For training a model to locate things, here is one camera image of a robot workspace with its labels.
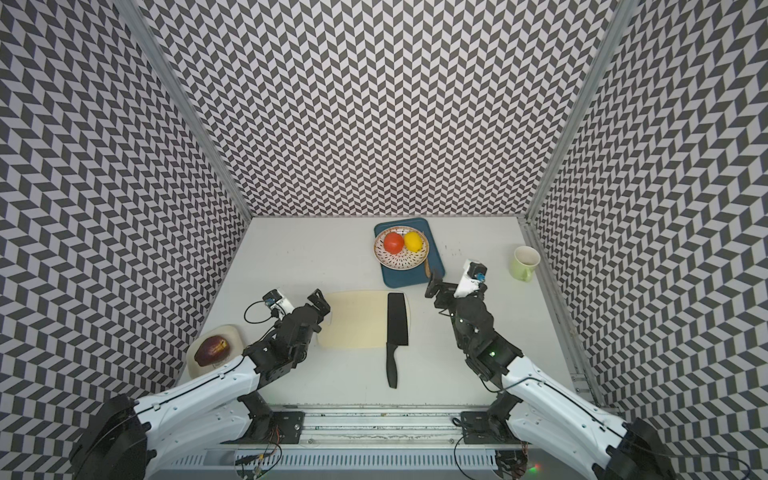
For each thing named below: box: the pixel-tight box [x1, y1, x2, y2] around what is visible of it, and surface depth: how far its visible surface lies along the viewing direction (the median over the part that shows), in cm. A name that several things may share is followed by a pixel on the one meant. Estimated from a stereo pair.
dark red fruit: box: [194, 335, 231, 367], surface depth 82 cm
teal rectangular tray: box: [374, 218, 445, 288], surface depth 105 cm
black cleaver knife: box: [386, 292, 409, 389], surface depth 91 cm
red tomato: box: [383, 232, 404, 254], surface depth 108 cm
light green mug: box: [511, 245, 541, 282], surface depth 96 cm
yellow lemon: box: [404, 231, 423, 252], surface depth 108 cm
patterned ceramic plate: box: [373, 226, 430, 271], surface depth 107 cm
